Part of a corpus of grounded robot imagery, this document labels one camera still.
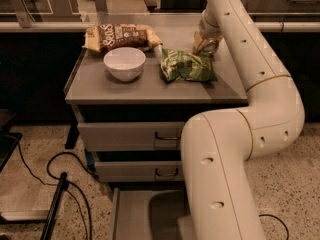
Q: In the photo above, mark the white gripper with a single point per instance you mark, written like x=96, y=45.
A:
x=207, y=29

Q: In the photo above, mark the orange soda can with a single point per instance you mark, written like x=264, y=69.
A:
x=209, y=45

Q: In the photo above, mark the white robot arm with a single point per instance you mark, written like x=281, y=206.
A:
x=216, y=144

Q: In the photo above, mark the grey drawer cabinet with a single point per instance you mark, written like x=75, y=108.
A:
x=97, y=97

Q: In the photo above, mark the grey top drawer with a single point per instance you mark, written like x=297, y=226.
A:
x=131, y=136

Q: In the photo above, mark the grey drawer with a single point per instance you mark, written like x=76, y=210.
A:
x=141, y=171
x=151, y=214
x=131, y=136

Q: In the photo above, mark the grey middle drawer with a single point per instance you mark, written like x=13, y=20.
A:
x=141, y=171

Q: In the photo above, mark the grey bottom drawer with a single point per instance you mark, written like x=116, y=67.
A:
x=151, y=214

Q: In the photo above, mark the green chip bag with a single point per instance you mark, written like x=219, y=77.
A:
x=181, y=65

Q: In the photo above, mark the white ceramic bowl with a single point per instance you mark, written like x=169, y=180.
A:
x=125, y=63

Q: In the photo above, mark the brown yellow snack bag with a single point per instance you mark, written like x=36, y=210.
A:
x=106, y=37

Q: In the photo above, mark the dark object at left edge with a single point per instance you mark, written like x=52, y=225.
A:
x=8, y=139

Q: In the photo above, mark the black bar on floor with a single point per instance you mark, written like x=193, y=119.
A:
x=49, y=223

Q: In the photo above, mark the white horizontal rail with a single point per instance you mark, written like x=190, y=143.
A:
x=290, y=27

